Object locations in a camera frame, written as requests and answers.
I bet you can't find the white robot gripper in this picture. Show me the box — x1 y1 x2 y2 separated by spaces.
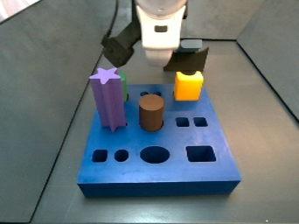
135 0 187 67

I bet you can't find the light blue forked peg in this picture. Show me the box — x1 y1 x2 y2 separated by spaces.
176 39 202 53

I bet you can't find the dark blue peg board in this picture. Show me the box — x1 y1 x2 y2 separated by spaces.
77 84 240 198

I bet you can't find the black regrasp fixture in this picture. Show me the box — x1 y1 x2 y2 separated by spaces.
163 47 210 73

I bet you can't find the black camera cable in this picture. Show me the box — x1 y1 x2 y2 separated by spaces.
104 0 120 39

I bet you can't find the orange peg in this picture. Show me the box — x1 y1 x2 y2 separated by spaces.
174 71 203 101

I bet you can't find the purple star peg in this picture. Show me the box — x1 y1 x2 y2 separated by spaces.
88 68 127 132

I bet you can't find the brown cylinder peg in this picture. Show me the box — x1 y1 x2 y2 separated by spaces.
139 94 164 132

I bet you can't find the green hexagon peg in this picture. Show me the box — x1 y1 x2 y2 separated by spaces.
117 72 128 102

